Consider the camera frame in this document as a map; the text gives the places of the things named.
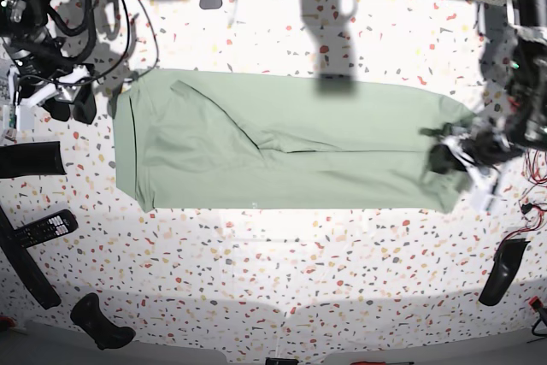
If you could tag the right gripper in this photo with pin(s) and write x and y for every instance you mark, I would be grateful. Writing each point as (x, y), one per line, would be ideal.
(68, 89)

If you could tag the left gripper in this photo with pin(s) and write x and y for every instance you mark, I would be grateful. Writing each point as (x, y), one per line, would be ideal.
(486, 145)

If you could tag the light green T-shirt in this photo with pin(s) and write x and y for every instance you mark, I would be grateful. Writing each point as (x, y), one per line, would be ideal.
(206, 140)

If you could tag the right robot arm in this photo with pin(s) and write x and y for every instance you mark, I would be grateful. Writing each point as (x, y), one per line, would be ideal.
(48, 57)

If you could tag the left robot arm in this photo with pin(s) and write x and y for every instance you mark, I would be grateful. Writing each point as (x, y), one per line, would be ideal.
(526, 82)

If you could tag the black cylinder tube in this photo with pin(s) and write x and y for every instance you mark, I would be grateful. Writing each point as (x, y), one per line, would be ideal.
(30, 159)

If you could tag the long black bar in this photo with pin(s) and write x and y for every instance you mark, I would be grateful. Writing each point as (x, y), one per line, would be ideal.
(26, 268)

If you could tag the black TV remote control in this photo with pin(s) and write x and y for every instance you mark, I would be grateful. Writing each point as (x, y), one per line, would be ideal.
(46, 229)

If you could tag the black curved shell piece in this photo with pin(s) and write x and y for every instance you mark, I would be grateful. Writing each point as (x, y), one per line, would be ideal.
(507, 261)

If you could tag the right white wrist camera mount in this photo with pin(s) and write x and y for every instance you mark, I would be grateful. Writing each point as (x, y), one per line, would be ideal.
(23, 113)

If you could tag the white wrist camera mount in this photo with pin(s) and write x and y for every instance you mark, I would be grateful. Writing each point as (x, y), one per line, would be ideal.
(485, 181)
(23, 113)

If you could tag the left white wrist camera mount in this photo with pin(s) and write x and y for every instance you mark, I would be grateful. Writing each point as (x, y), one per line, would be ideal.
(485, 181)

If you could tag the black curved handle piece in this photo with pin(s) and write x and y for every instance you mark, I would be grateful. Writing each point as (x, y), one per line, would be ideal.
(87, 315)

